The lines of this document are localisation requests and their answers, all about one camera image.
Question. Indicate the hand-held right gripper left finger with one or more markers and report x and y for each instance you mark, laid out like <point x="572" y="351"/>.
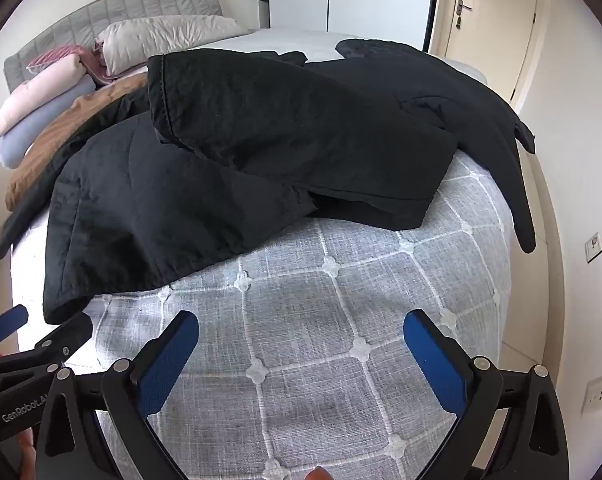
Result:
<point x="166" y="370"/>

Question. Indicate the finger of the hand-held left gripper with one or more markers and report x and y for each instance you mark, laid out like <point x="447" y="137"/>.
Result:
<point x="6" y="322"/>
<point x="66" y="336"/>

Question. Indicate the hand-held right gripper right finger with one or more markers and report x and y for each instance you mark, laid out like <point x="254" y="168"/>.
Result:
<point x="436" y="370"/>

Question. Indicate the black smooth jacket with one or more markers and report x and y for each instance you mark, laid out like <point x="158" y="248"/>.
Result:
<point x="431" y="85"/>

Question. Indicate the person's right hand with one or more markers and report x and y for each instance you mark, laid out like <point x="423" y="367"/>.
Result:
<point x="319" y="474"/>

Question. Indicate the bed with grey quilted cover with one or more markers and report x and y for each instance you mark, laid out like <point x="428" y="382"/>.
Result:
<point x="331" y="335"/>

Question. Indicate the light blue pillow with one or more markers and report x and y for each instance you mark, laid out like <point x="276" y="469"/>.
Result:
<point x="31" y="130"/>

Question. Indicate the brown blanket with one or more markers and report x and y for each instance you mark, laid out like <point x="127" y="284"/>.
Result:
<point x="66" y="130"/>

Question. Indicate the light pink pillow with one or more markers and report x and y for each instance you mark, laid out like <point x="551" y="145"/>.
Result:
<point x="36" y="92"/>

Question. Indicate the pink knitted blanket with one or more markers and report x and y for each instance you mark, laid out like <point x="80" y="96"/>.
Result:
<point x="61" y="52"/>

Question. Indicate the white crinkled pillow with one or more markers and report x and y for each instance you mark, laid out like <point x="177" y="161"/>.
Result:
<point x="171" y="35"/>

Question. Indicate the grey padded headboard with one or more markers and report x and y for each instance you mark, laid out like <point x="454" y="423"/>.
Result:
<point x="131" y="5"/>

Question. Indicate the cream door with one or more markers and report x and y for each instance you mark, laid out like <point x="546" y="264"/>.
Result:
<point x="491" y="25"/>

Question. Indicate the black stand pole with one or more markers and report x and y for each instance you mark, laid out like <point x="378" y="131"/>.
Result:
<point x="433" y="0"/>

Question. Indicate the white and grey wardrobe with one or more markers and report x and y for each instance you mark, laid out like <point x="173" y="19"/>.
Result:
<point x="356" y="5"/>

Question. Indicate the white wall socket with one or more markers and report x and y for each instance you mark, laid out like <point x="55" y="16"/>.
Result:
<point x="595" y="394"/>
<point x="593" y="246"/>

